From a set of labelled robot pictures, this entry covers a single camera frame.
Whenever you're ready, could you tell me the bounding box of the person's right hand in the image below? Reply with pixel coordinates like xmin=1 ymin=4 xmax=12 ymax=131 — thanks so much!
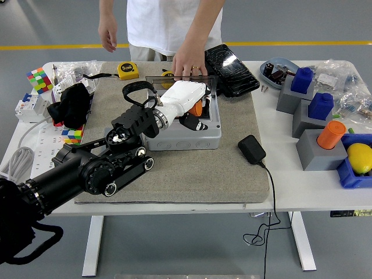
xmin=98 ymin=16 xmax=119 ymax=53

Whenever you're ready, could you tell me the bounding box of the white circuit breaker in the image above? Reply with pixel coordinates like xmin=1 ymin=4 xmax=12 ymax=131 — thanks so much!
xmin=15 ymin=92 xmax=52 ymax=124

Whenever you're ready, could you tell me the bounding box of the person's left hand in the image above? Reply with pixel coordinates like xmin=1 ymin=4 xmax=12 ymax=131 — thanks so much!
xmin=171 ymin=46 xmax=209 ymax=82

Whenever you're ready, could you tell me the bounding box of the bright rubik's cube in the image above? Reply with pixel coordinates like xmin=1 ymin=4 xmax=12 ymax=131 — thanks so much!
xmin=61 ymin=124 xmax=85 ymax=145

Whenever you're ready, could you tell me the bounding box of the blue bottle-shaped block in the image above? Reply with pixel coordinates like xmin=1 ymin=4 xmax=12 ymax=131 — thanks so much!
xmin=291 ymin=67 xmax=314 ymax=95
xmin=307 ymin=92 xmax=334 ymax=120

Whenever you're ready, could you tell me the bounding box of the black power adapter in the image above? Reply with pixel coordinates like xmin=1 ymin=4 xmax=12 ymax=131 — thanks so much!
xmin=237 ymin=134 xmax=267 ymax=166

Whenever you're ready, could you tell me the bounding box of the dark red capacitor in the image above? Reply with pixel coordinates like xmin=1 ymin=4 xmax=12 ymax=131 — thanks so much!
xmin=271 ymin=70 xmax=287 ymax=84

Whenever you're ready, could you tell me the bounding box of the yellow lemon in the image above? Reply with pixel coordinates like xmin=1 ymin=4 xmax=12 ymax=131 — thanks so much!
xmin=347 ymin=142 xmax=372 ymax=175

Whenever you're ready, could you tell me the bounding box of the clear hinged box lid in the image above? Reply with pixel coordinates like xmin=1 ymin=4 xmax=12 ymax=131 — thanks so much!
xmin=145 ymin=74 xmax=218 ymax=98

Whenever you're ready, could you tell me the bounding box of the round yellow tape measure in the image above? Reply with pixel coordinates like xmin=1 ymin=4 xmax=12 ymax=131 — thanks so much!
xmin=160 ymin=69 xmax=178 ymax=90

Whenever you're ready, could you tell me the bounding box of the glossy black case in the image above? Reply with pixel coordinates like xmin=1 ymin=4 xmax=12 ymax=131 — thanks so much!
xmin=203 ymin=43 xmax=261 ymax=99

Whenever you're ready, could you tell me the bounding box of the light blue dish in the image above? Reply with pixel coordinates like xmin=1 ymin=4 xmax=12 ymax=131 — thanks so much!
xmin=259 ymin=56 xmax=300 ymax=90

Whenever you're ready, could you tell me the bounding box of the person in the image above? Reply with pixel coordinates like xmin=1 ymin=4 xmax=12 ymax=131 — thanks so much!
xmin=126 ymin=0 xmax=224 ymax=62

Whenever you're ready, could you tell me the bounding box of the white cable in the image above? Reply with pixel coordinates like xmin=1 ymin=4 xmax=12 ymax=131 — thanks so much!
xmin=0 ymin=116 xmax=51 ymax=183

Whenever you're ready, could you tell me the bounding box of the black cloth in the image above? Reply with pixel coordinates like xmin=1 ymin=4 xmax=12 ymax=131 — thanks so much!
xmin=46 ymin=84 xmax=91 ymax=129

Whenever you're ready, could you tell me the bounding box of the square yellow tape measure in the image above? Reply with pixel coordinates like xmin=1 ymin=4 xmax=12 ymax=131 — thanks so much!
xmin=83 ymin=62 xmax=140 ymax=81

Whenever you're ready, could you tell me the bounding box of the grey plastic electrical box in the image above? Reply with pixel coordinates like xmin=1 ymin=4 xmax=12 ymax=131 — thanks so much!
xmin=144 ymin=87 xmax=222 ymax=151

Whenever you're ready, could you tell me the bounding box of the blue plastic bin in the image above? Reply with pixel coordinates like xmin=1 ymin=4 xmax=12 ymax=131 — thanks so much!
xmin=336 ymin=133 xmax=372 ymax=189

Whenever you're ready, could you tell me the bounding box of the clear bag of parts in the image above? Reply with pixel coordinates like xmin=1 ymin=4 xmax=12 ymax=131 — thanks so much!
xmin=312 ymin=59 xmax=361 ymax=94
xmin=334 ymin=84 xmax=372 ymax=123

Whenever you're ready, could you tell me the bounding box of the black table control panel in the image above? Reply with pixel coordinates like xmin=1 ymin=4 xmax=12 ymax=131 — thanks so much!
xmin=330 ymin=209 xmax=372 ymax=218

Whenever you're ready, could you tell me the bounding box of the white table leg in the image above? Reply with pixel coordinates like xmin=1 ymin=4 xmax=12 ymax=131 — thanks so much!
xmin=289 ymin=211 xmax=317 ymax=271
xmin=81 ymin=215 xmax=105 ymax=277

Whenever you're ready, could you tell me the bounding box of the grey-brown mat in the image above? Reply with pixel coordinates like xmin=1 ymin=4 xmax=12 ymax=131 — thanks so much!
xmin=71 ymin=60 xmax=270 ymax=204

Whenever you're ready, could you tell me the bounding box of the black adapter cord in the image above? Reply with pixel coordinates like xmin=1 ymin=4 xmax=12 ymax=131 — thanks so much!
xmin=242 ymin=161 xmax=291 ymax=279

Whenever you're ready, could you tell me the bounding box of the pastel rubik's cube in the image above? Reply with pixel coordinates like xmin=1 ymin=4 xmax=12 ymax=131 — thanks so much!
xmin=26 ymin=67 xmax=55 ymax=94

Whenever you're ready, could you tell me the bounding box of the grey block holder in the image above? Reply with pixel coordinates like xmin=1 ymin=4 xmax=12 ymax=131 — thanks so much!
xmin=276 ymin=74 xmax=316 ymax=115
xmin=292 ymin=100 xmax=334 ymax=139
xmin=295 ymin=128 xmax=348 ymax=171

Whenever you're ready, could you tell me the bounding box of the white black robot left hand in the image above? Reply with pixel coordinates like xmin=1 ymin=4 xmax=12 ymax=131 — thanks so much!
xmin=158 ymin=80 xmax=214 ymax=132

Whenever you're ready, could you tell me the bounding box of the orange cylinder battery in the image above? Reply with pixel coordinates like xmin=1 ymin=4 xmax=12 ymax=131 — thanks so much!
xmin=316 ymin=120 xmax=346 ymax=150
xmin=188 ymin=100 xmax=204 ymax=117

